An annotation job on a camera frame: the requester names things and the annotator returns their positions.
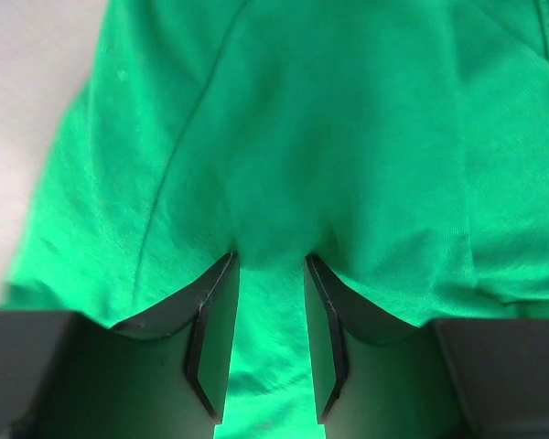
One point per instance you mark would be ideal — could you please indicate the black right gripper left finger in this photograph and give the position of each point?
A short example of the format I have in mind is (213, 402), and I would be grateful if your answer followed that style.
(162, 373)

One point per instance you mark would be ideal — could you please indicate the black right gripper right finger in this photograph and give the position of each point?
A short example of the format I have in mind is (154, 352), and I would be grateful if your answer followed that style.
(376, 376)

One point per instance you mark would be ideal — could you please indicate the green t-shirt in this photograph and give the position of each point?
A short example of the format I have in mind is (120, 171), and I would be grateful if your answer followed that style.
(404, 142)

